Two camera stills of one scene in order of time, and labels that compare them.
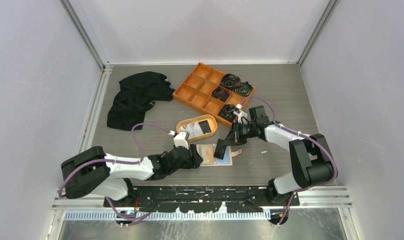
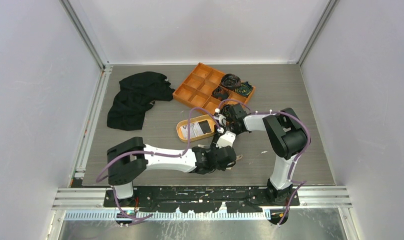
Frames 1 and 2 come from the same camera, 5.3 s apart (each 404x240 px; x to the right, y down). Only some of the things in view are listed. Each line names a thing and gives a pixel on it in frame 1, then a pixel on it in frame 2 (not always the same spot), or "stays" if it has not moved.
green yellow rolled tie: [226, 112] stays
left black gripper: [195, 160] -> [221, 167]
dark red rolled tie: [219, 93] stays
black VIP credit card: [204, 126] stays
